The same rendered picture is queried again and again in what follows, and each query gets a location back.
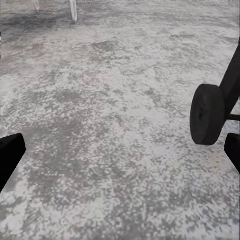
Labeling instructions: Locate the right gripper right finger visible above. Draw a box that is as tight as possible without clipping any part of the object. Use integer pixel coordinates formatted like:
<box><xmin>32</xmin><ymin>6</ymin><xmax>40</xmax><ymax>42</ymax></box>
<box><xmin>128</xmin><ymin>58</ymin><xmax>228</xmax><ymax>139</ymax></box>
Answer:
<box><xmin>224</xmin><ymin>132</ymin><xmax>240</xmax><ymax>173</ymax></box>

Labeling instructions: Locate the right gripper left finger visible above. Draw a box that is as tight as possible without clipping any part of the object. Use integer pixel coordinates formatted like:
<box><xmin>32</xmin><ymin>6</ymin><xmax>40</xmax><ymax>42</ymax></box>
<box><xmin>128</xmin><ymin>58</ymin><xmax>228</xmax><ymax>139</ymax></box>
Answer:
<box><xmin>0</xmin><ymin>133</ymin><xmax>26</xmax><ymax>193</ymax></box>

